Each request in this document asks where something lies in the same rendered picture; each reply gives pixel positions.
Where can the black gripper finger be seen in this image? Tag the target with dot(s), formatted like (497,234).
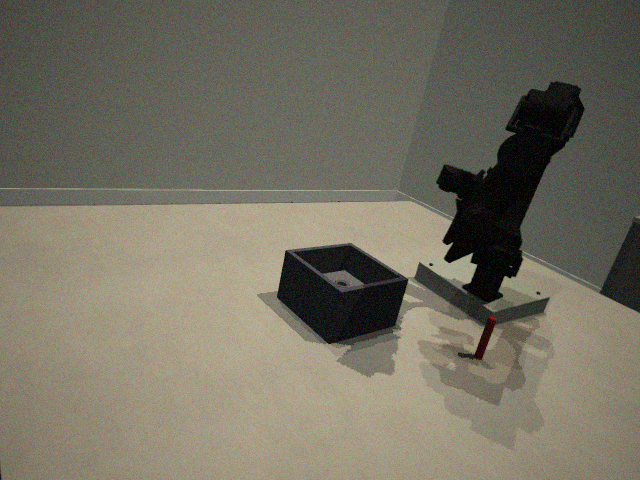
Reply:
(467,242)
(454,228)

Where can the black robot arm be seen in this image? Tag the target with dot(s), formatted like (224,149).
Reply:
(547,120)

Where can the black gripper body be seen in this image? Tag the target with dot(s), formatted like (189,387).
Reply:
(486,217)

